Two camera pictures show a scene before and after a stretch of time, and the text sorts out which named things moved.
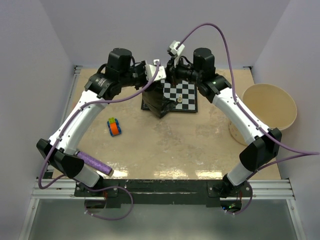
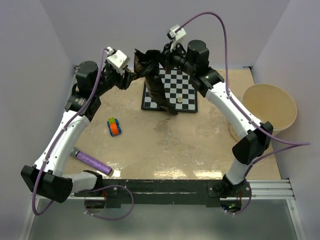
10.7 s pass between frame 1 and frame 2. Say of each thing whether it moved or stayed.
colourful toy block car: stayed
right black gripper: moved
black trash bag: moved
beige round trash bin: stayed
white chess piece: stayed
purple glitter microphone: stayed
